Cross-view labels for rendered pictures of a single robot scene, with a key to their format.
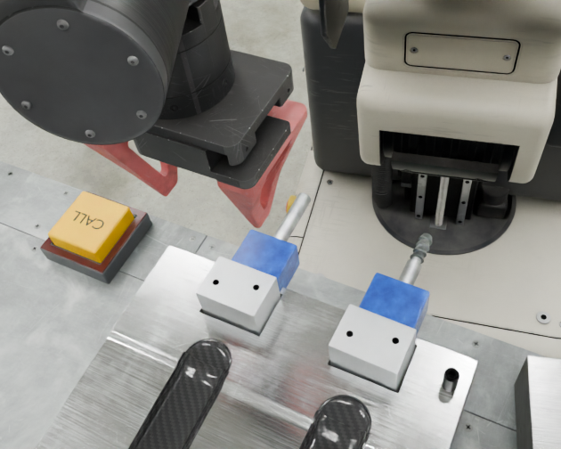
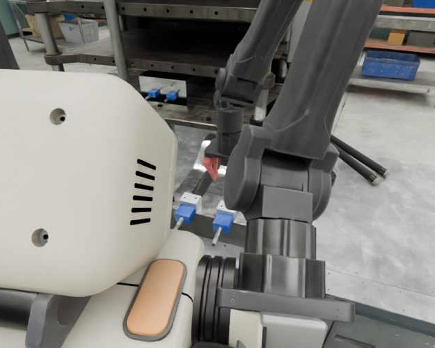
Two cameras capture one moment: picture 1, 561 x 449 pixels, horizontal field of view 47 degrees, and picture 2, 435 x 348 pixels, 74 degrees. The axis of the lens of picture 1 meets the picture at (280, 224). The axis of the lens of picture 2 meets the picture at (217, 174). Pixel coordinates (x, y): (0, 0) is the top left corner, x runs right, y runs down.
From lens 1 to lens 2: 0.83 m
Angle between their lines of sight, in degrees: 90
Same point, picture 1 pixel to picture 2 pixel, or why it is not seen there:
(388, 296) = (186, 211)
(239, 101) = (214, 145)
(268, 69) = (208, 150)
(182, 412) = not seen: hidden behind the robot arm
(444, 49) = not seen: outside the picture
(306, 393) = (206, 197)
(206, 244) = not seen: hidden behind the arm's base
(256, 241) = (225, 222)
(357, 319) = (193, 201)
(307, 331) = (207, 208)
